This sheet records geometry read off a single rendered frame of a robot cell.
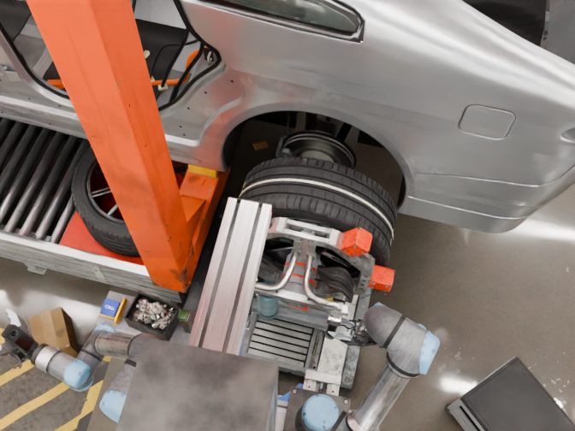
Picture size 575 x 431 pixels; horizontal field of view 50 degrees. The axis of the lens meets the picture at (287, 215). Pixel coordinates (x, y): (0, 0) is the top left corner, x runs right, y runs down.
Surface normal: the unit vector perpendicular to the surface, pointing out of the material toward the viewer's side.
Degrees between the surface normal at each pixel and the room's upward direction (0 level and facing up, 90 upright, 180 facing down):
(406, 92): 90
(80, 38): 90
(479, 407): 0
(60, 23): 90
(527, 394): 0
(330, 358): 0
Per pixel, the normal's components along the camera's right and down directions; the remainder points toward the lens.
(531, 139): -0.25, 0.85
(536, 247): 0.03, -0.47
